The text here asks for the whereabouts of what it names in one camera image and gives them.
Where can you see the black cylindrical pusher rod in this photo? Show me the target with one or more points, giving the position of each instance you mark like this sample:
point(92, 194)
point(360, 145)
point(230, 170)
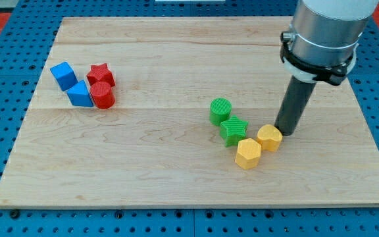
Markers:
point(294, 102)

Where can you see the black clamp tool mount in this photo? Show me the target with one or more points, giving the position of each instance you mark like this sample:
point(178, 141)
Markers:
point(311, 63)

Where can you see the yellow heart block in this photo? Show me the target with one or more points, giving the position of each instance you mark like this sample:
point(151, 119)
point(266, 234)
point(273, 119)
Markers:
point(269, 137)

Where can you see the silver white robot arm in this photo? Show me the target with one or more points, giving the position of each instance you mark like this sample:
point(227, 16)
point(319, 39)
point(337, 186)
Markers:
point(332, 23)

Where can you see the green star block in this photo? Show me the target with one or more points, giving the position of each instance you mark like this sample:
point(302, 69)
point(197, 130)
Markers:
point(233, 130)

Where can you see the yellow hexagon block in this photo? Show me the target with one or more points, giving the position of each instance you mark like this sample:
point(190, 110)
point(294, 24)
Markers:
point(248, 154)

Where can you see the green cylinder block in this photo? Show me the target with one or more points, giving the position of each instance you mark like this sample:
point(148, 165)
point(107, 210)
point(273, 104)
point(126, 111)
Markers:
point(220, 109)

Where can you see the light wooden board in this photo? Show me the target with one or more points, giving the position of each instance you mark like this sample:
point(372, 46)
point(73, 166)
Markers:
point(155, 148)

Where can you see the red cylinder block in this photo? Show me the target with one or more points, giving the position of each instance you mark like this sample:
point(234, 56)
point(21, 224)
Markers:
point(102, 95)

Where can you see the red star block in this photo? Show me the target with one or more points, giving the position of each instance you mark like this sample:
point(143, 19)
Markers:
point(100, 73)

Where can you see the blue triangular block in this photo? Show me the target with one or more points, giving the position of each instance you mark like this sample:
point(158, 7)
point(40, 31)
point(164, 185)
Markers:
point(79, 95)

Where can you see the blue cube block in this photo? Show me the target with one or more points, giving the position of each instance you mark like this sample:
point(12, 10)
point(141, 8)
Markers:
point(64, 75)

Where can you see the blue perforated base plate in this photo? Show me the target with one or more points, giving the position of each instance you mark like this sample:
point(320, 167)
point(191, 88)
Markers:
point(27, 32)

